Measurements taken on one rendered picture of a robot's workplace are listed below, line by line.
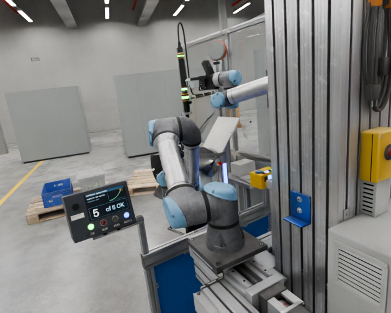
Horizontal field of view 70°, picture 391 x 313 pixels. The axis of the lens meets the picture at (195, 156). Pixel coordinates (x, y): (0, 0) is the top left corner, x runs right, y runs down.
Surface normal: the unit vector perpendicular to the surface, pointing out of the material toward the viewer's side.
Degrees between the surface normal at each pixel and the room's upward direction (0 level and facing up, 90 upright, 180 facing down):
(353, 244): 90
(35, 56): 90
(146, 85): 90
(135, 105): 90
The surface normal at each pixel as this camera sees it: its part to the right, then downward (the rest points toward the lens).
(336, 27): -0.87, 0.21
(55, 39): 0.29, 0.21
